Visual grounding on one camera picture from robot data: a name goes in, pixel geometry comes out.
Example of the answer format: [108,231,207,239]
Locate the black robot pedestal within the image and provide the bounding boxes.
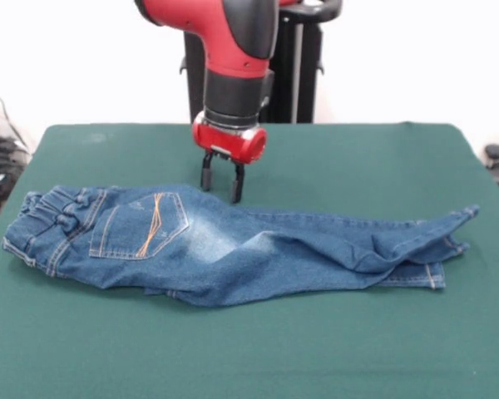
[178,0,343,125]

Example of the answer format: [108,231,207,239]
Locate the blue denim jeans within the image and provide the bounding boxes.
[2,182,482,309]

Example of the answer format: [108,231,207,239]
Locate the dark green table cloth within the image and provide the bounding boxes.
[0,121,499,399]

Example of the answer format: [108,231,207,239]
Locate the black cable bundle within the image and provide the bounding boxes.
[0,136,31,217]

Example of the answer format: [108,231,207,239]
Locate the thin grey cable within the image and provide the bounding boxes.
[0,76,28,150]

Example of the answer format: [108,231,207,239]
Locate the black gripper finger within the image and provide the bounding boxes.
[230,160,247,204]
[199,150,217,192]

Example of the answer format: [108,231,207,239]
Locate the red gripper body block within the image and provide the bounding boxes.
[190,111,269,165]

